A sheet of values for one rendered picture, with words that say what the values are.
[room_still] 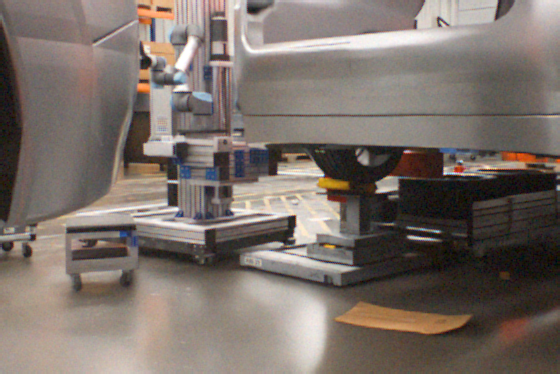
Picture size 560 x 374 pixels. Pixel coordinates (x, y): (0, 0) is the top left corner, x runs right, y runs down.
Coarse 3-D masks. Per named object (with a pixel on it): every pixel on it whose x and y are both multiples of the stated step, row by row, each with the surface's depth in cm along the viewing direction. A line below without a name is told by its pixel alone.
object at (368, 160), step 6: (348, 150) 418; (354, 150) 450; (354, 156) 450; (360, 156) 459; (366, 156) 456; (372, 156) 453; (378, 156) 450; (384, 156) 447; (390, 156) 445; (360, 162) 451; (366, 162) 449; (372, 162) 446; (378, 162) 443; (384, 162) 441; (366, 168) 429; (372, 168) 433
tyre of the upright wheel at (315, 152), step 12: (312, 156) 428; (324, 156) 421; (336, 156) 415; (348, 156) 418; (396, 156) 448; (324, 168) 431; (336, 168) 422; (348, 168) 418; (360, 168) 425; (384, 168) 441; (360, 180) 427; (372, 180) 434
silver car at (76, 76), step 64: (0, 0) 107; (64, 0) 117; (128, 0) 138; (0, 64) 113; (64, 64) 118; (128, 64) 138; (0, 128) 117; (64, 128) 119; (128, 128) 148; (0, 192) 118; (64, 192) 121
